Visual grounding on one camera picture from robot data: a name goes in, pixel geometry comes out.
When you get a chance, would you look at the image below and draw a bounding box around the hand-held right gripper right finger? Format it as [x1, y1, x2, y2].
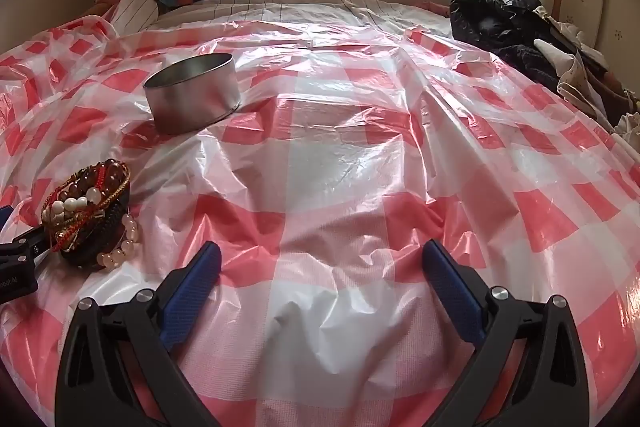
[421, 238, 591, 427]

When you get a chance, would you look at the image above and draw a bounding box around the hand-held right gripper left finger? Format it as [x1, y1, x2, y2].
[55, 241, 223, 427]

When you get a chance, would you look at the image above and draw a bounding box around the red cord bracelet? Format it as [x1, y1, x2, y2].
[42, 167, 126, 254]

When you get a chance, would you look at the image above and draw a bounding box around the white bead bracelet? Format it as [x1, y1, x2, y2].
[41, 187, 103, 228]

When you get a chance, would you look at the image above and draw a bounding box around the pale pearl bracelet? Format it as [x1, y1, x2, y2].
[96, 213, 140, 269]

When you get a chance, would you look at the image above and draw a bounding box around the brown bead bracelet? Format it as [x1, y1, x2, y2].
[60, 160, 132, 202]

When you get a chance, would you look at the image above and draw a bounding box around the round metal tin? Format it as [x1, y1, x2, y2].
[143, 53, 242, 135]

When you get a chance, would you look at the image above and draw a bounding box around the red checked plastic sheet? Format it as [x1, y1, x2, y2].
[0, 14, 640, 427]

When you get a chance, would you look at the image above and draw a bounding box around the dark navy cloth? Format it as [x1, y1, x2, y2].
[492, 43, 573, 94]

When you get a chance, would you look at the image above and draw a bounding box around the white cloth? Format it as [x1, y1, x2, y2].
[611, 109, 640, 150]

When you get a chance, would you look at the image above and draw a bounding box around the striped pillow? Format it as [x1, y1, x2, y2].
[106, 0, 162, 38]

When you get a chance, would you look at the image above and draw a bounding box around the beige cloth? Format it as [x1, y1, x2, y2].
[532, 38, 617, 128]

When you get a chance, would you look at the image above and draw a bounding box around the black puffer jacket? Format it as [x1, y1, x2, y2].
[448, 0, 591, 58]

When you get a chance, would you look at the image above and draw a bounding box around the striped bed sheet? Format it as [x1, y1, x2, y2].
[150, 0, 453, 34]

